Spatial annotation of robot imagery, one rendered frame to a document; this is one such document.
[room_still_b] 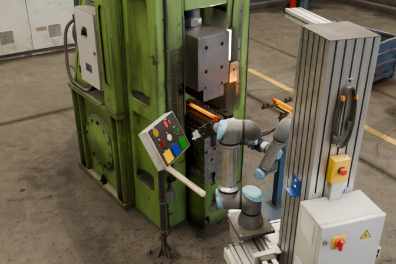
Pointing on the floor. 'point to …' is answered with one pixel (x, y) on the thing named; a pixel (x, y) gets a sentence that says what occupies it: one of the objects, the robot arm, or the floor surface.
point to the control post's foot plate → (171, 254)
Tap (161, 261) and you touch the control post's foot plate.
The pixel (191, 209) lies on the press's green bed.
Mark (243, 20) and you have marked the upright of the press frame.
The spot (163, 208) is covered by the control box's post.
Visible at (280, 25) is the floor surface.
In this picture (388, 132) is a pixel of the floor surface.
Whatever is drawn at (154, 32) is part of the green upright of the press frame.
